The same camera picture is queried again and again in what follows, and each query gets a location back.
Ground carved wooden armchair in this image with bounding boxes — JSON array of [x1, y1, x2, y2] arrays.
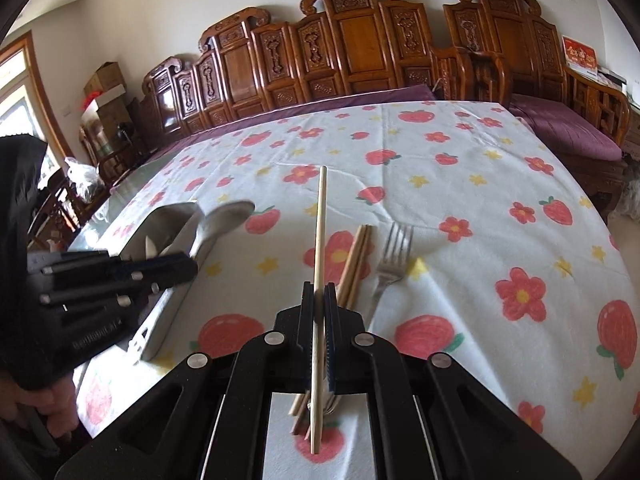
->
[[432, 0, 633, 222]]

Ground dark wooden dining chair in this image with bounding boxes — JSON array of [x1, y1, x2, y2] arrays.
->
[[27, 167, 96, 251]]

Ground rectangular metal tray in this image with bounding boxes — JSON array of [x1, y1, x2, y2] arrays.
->
[[107, 202, 202, 362]]

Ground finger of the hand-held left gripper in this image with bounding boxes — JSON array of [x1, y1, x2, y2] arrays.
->
[[39, 282, 162, 313], [41, 252, 199, 295]]

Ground carved wooden sofa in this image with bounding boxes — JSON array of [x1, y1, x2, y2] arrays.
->
[[139, 0, 452, 137]]

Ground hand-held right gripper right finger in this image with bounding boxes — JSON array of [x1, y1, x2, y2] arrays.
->
[[322, 282, 583, 480]]

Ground person's left hand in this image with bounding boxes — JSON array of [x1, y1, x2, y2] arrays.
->
[[0, 376, 77, 441]]

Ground brown cardboard box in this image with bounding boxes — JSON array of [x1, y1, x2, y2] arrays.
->
[[82, 61, 126, 94]]

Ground purple armchair cushion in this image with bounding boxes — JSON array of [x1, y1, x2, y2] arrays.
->
[[509, 93, 624, 162]]

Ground white box with red flowers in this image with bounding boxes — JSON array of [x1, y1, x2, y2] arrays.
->
[[79, 82, 129, 112]]

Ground metal spoon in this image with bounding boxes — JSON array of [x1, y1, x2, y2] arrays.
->
[[189, 200, 256, 273]]

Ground tissue box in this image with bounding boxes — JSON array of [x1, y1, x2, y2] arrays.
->
[[596, 66, 627, 90]]

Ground brown wooden chopstick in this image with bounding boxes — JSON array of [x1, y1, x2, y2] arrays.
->
[[291, 225, 375, 435], [289, 224, 370, 417]]

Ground metal fork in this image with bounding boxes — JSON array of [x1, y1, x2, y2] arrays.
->
[[320, 221, 416, 415]]

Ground strawberry print tablecloth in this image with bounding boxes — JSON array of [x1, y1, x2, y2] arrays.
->
[[75, 100, 635, 480]]

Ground wooden door frame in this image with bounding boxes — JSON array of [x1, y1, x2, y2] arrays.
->
[[0, 29, 72, 162]]

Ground clear plastic bag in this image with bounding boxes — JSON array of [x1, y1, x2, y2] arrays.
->
[[63, 156, 102, 202]]

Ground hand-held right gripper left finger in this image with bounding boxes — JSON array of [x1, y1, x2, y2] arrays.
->
[[54, 280, 322, 480]]

